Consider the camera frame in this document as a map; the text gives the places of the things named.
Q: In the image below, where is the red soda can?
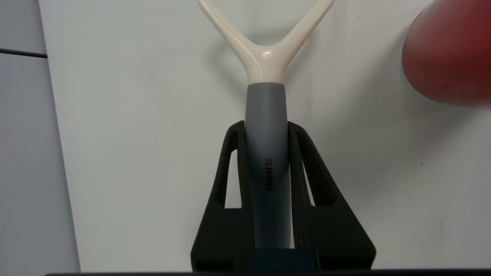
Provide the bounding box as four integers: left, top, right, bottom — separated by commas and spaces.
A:
402, 0, 491, 108

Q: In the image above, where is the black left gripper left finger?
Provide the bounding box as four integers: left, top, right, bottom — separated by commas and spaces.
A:
191, 121, 255, 272

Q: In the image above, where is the grey and cream peeler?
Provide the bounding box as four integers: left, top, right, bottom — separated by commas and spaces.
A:
198, 0, 335, 250

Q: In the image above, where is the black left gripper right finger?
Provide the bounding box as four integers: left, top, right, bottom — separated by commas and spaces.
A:
288, 122, 376, 271

